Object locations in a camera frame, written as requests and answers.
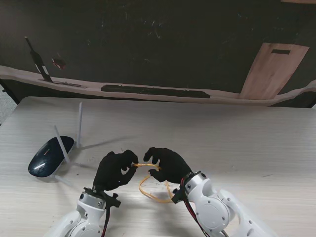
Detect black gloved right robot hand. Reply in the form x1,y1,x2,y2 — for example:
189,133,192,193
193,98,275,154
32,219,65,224
143,147,194,185

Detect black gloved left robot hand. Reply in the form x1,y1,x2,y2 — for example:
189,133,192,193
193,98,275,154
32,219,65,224
93,149,139,192

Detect yellow Ethernet cable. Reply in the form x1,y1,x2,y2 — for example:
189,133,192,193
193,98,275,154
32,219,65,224
130,161,175,204

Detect black router with white antennas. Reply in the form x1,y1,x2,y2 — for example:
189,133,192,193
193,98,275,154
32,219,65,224
28,102,83,186

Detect long black floor strip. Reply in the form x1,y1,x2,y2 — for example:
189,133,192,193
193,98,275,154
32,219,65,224
101,84,211,99

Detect long beige floor band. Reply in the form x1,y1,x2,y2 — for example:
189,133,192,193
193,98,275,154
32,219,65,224
0,65,316,107

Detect small red and black object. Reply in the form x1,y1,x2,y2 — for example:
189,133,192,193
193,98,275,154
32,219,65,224
51,58,67,70

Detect light wooden board with slot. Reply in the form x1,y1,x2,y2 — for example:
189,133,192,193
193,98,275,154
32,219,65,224
240,43,311,100

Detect black bottle-shaped stand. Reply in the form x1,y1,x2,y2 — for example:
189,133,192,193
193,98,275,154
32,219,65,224
24,36,54,83

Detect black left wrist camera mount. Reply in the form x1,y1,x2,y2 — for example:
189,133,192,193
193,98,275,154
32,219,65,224
103,192,121,208

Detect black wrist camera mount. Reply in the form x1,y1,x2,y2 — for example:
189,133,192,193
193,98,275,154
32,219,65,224
172,188,185,204
103,192,121,208

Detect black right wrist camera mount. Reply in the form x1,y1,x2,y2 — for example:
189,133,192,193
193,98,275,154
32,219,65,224
172,188,185,204

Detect left arm black cable bundle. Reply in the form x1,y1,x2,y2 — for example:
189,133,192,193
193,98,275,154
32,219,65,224
102,204,111,237

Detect right arm red black cables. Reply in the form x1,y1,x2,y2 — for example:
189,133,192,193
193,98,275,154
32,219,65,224
181,177,208,237

